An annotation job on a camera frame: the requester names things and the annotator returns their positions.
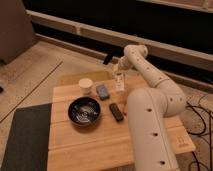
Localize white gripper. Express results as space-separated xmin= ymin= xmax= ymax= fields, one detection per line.
xmin=112 ymin=56 xmax=131 ymax=75

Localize small white bottle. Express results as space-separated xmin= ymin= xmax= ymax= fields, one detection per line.
xmin=115 ymin=73 xmax=125 ymax=91

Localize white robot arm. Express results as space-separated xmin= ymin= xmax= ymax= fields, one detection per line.
xmin=114 ymin=45 xmax=186 ymax=171

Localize blue sponge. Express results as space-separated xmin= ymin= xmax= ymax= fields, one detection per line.
xmin=96 ymin=85 xmax=110 ymax=100

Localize white paper cup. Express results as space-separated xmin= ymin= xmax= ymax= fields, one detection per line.
xmin=78 ymin=78 xmax=93 ymax=95

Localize orange carrot toy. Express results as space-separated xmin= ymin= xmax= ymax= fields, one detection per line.
xmin=123 ymin=104 xmax=128 ymax=115

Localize black remote control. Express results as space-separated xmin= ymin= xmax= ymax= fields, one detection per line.
xmin=109 ymin=103 xmax=124 ymax=122

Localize black bowl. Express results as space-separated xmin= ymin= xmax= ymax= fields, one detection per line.
xmin=68 ymin=97 xmax=101 ymax=127

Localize brown sofa corner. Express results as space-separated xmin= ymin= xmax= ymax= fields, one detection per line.
xmin=0 ymin=0 xmax=37 ymax=64

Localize dark grey mat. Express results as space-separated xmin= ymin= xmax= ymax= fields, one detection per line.
xmin=0 ymin=103 xmax=52 ymax=171

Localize black cable on floor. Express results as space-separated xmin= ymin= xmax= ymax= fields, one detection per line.
xmin=184 ymin=94 xmax=213 ymax=171

